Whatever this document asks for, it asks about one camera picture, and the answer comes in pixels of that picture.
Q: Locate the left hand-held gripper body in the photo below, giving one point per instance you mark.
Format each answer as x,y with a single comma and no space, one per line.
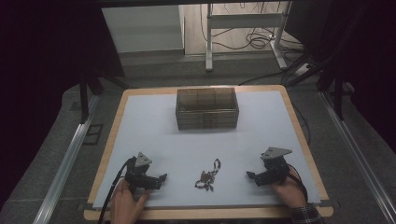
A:
141,177

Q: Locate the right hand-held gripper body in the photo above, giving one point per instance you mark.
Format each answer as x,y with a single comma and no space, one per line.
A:
275,169

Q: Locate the clear acrylic drawer box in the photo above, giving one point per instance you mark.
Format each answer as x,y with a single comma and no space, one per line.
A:
207,113

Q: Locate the person's right hand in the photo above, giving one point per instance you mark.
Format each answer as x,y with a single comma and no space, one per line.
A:
291,193

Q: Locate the person's left hand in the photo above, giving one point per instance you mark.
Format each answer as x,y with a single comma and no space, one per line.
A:
124,205

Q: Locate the white table mat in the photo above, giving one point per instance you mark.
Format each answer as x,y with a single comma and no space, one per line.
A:
186,146

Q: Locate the black metal stand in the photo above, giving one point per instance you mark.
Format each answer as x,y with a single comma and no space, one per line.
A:
84,99
338,93

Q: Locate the black curtain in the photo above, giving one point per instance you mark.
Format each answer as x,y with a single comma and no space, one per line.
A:
40,77
367,62

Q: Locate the white panel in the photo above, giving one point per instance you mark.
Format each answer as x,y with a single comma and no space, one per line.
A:
143,28

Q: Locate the aluminium rail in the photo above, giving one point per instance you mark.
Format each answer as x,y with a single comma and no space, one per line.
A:
67,165
358,155

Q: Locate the white metal desk frame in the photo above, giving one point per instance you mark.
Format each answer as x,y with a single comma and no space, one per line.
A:
243,21

